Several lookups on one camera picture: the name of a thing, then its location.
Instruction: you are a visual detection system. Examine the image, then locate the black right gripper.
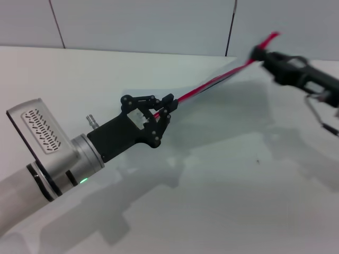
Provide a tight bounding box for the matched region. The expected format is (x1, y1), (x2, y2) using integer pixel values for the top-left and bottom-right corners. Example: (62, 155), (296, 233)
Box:
(251, 45), (339, 108)

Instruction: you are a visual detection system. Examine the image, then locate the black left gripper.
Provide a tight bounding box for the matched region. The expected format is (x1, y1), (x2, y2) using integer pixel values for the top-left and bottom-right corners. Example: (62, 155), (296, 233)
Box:
(86, 93), (179, 164)

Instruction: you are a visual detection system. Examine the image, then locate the clear red-zip document bag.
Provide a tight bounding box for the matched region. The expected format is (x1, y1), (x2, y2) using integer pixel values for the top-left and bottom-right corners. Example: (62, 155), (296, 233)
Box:
(155, 31), (281, 187)

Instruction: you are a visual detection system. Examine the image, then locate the silver metal connector plug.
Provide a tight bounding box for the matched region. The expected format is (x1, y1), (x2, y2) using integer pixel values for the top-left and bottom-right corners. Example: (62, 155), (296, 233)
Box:
(85, 114), (99, 130)

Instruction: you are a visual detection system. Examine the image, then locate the thin dark wall cable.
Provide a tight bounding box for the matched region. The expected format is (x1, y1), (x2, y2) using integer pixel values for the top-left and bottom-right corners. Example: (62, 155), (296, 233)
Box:
(225, 0), (238, 57)

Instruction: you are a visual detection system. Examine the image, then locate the thin grey gripper cable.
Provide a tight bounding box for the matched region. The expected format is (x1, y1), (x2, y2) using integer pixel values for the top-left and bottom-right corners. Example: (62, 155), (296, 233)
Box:
(304, 91), (339, 137)

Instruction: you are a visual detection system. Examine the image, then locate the silver vented wrist camera box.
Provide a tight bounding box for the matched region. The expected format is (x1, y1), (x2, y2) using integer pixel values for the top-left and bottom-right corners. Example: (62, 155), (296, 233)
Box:
(5, 98), (80, 183)

